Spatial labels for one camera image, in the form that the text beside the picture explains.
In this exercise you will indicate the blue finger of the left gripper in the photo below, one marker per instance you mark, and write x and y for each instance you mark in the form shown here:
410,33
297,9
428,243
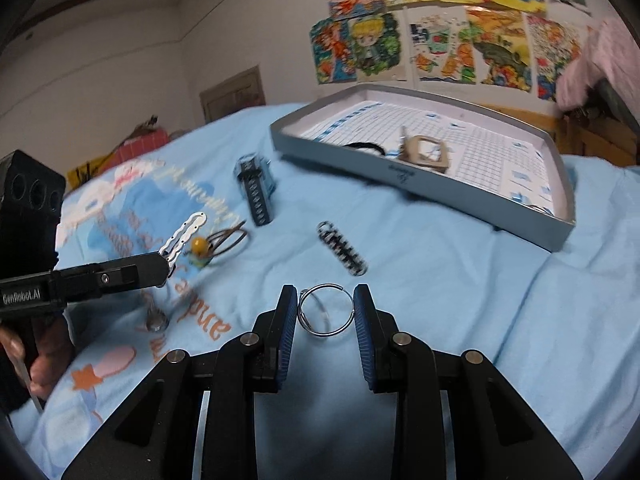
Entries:
95,280

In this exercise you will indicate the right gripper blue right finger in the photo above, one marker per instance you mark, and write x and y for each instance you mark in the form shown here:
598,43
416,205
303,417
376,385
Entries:
452,410

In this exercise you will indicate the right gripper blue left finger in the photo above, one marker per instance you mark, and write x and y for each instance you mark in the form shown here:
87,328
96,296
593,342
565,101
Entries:
195,405

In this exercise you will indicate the brown hair tie yellow bead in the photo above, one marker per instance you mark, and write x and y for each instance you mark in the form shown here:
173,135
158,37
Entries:
203,250

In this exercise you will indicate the blue smart watch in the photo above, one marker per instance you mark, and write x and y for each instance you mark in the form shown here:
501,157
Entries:
252,171

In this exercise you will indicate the beige claw hair clip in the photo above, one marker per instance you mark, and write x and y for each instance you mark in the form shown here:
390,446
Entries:
423,151

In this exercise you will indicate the person's left hand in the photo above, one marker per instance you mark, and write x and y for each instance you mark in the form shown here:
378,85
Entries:
55,353

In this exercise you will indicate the red checkered cloth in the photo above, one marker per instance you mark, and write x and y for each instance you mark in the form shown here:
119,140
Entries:
130,149

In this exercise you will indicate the light blue cartoon bedsheet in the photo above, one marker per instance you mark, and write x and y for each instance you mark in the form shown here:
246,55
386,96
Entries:
563,327

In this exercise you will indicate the brown wooden door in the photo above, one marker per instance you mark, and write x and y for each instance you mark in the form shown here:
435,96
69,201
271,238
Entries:
241,91

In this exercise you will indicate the grey cardboard tray box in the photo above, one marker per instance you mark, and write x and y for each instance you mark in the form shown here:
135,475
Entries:
465,156

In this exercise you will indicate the orange fish girl drawing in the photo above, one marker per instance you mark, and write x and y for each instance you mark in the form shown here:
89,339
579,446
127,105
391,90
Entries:
334,59

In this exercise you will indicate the turtle fish drawing poster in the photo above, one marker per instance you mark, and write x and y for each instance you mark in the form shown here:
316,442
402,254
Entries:
441,45

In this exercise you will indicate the blond boy drawing poster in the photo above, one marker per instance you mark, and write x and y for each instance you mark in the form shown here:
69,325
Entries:
378,43

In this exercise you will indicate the orange landscape drawing poster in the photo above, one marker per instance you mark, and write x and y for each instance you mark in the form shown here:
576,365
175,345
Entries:
499,36

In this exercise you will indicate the colourful collage drawing poster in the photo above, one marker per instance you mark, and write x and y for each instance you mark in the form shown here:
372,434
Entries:
555,45

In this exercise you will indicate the pink floral blanket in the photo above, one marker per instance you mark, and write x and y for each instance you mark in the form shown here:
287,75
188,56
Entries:
610,53

